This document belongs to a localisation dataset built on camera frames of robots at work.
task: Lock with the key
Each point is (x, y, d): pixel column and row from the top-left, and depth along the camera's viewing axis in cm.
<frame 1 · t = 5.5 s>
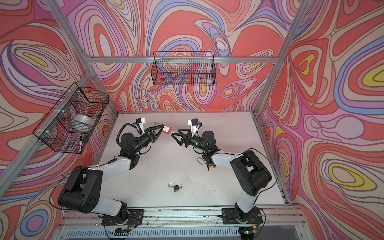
left hand: (164, 127, 77), fingers closed
right hand: (175, 135, 80), fingers open
red padlock: (166, 129, 79), point 27 cm above the table
small black padlock: (175, 187, 84), on the table

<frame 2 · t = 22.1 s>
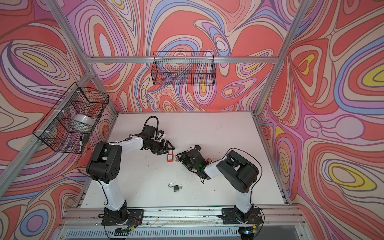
left hand: (172, 148, 94), fingers open
right hand: (178, 160, 92), fingers open
red padlock: (170, 157, 95), point 2 cm above the table
the other named things where they were.

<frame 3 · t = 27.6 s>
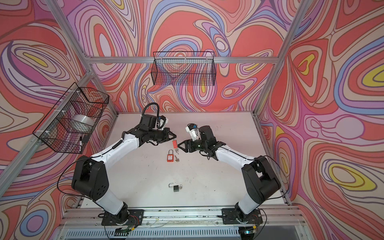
left hand: (177, 135, 84), fingers closed
right hand: (182, 147, 84), fingers open
the named things where they were.

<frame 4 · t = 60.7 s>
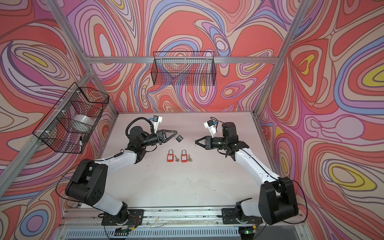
left hand: (176, 135, 76), fingers closed
right hand: (197, 145, 77), fingers closed
red padlock 2: (184, 156, 95), point 2 cm above the table
silver key of padlock 2: (189, 159, 96), on the table
